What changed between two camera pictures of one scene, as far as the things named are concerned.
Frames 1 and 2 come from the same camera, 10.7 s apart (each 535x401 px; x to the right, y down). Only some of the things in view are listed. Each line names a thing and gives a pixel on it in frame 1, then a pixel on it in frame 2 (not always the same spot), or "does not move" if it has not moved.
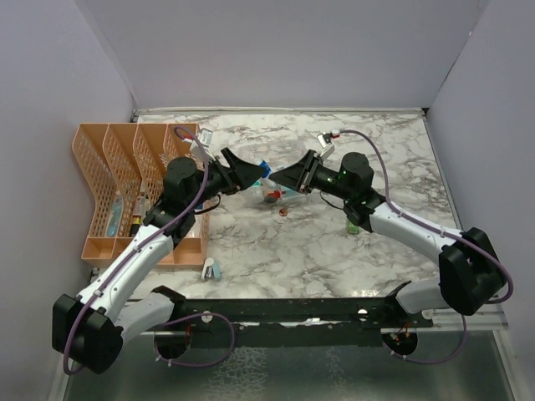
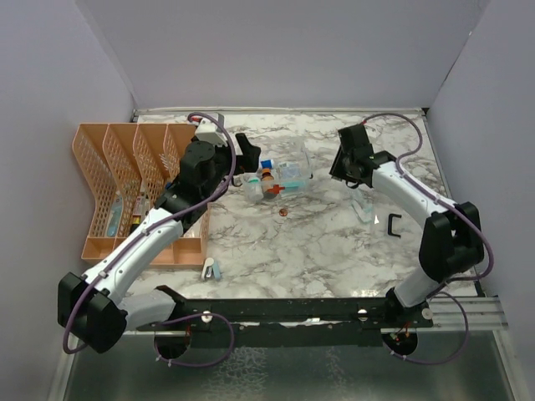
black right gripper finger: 298,175 -> 338,170
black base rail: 293,322 does not move
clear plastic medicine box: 267,191 does not move
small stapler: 211,270 does not move
